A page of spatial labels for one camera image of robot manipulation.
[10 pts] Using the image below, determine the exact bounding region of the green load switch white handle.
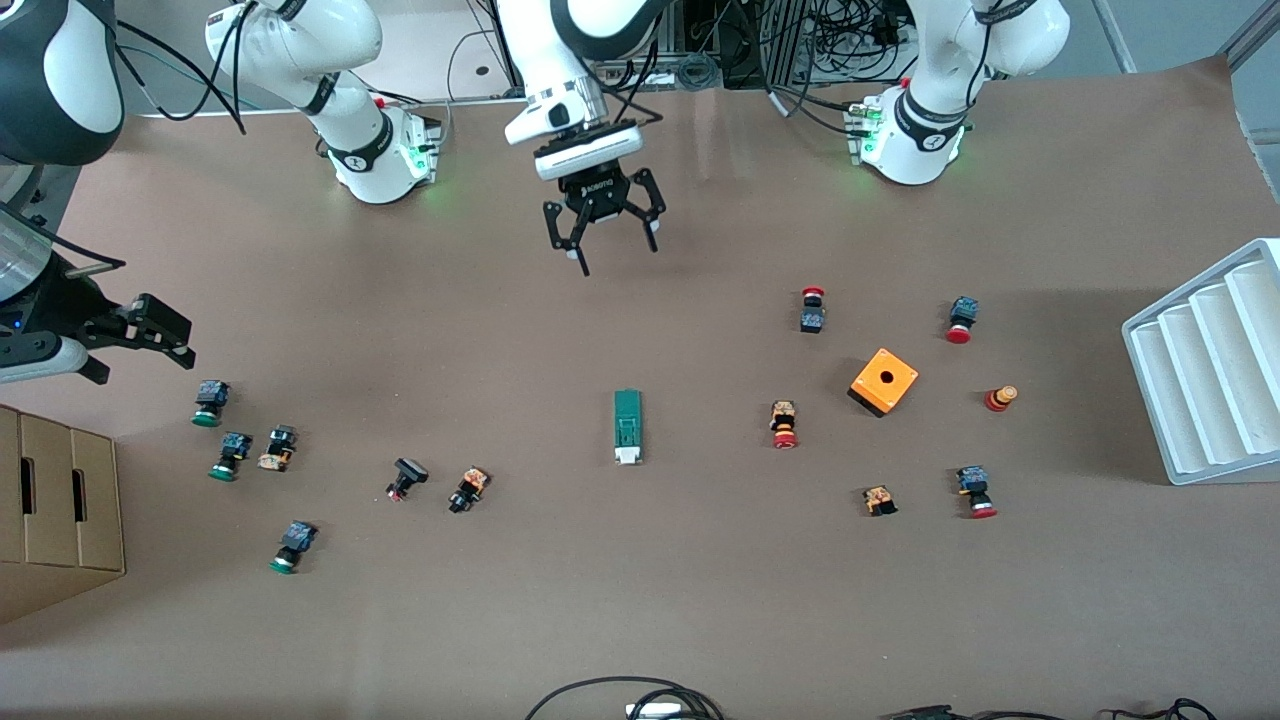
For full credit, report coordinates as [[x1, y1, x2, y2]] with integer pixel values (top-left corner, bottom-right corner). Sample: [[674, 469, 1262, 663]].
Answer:
[[612, 388, 646, 467]]

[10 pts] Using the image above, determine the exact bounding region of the green mushroom push button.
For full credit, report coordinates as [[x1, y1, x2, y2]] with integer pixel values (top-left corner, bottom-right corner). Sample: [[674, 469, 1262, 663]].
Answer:
[[191, 379, 232, 429], [208, 431, 254, 483], [268, 520, 319, 576]]

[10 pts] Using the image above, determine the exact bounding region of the brown cardboard box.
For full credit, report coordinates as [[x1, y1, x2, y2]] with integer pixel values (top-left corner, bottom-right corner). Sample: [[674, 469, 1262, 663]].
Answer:
[[0, 404, 127, 626]]

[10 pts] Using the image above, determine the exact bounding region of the black square-head push button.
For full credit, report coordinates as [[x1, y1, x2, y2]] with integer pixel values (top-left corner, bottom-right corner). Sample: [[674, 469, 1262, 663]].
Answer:
[[385, 457, 431, 503]]

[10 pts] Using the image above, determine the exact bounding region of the brown paper table cover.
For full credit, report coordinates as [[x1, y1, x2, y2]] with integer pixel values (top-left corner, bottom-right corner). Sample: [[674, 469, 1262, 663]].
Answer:
[[0, 55, 1280, 720]]

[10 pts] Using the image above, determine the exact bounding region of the white ridged plastic tray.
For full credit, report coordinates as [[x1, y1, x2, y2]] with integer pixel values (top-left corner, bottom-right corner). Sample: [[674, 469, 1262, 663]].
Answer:
[[1121, 238, 1280, 487]]

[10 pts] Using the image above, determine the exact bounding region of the black selector switch orange block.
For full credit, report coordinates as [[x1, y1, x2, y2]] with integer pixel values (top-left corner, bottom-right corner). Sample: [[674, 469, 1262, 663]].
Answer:
[[257, 424, 299, 473]]

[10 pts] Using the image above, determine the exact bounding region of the aluminium frame rack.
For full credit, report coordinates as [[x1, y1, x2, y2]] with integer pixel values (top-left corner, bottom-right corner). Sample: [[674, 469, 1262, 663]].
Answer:
[[660, 0, 906, 96]]

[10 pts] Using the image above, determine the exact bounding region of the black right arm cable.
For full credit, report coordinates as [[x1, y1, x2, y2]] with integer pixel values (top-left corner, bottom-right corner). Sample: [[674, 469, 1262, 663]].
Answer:
[[105, 0, 291, 137]]

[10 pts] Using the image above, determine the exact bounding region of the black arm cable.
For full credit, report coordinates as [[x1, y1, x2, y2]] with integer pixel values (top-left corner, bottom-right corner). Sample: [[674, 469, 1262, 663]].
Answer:
[[590, 0, 1011, 126], [105, 0, 291, 137]]

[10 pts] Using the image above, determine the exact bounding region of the black cable tangle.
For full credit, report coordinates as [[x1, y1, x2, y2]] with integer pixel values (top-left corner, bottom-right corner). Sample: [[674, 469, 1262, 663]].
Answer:
[[800, 0, 906, 83]]

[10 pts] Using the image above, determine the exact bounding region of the black knob switch orange block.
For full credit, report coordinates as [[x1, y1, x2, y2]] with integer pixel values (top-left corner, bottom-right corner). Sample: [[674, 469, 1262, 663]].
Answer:
[[447, 465, 492, 515]]

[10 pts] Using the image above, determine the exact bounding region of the orange button enclosure box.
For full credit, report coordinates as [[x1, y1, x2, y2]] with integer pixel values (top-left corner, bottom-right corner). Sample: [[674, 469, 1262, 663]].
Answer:
[[847, 347, 920, 419]]

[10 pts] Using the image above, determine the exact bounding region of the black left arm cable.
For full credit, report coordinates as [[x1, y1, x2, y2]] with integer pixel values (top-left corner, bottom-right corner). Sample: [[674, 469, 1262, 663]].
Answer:
[[590, 0, 1011, 126]]

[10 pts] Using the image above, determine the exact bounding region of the black looped cable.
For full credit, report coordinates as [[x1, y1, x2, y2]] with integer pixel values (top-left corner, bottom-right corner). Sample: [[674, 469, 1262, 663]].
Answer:
[[524, 676, 726, 720]]

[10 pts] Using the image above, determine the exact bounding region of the black cable with connector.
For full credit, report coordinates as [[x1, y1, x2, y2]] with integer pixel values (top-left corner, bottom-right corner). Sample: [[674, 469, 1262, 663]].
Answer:
[[880, 704, 1071, 720]]

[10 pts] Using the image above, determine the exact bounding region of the grey aluminium post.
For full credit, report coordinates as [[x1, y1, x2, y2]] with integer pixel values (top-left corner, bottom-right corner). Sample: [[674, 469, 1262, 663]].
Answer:
[[1222, 0, 1280, 73]]

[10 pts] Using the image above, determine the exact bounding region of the thin black cable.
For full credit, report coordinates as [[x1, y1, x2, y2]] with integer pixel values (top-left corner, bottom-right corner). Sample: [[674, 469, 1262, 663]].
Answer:
[[1105, 697, 1221, 720]]

